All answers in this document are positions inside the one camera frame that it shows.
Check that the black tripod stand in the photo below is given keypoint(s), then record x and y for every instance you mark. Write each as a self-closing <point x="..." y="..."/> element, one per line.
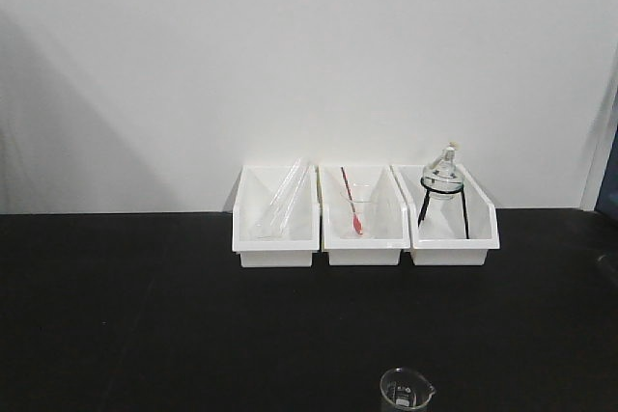
<point x="429" y="189"/>

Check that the glass alcohol lamp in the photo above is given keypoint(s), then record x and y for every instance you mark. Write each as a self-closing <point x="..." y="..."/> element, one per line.
<point x="442" y="176"/>

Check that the clear beaker in bin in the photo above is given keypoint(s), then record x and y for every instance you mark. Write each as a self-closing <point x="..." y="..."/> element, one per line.
<point x="365" y="207"/>

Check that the white storage bin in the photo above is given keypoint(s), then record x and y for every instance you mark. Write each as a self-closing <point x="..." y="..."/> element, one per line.
<point x="453" y="232"/>
<point x="301" y="239"/>
<point x="390" y="222"/>

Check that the clear glass tubes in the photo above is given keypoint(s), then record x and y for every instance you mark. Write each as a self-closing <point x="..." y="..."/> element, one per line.
<point x="273" y="222"/>

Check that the middle white storage bin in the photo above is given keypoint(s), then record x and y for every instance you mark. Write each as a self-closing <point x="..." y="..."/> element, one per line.
<point x="390" y="222"/>

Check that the left white storage bin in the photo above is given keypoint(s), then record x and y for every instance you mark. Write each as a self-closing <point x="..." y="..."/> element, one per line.
<point x="301" y="239"/>

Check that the red tipped dropper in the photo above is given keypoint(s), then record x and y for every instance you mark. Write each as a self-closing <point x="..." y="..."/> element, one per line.
<point x="356" y="223"/>

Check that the graduated glass beaker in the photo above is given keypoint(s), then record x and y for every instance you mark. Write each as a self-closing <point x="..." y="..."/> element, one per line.
<point x="405" y="389"/>

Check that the right white storage bin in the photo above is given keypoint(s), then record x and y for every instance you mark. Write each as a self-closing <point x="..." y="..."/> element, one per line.
<point x="453" y="232"/>

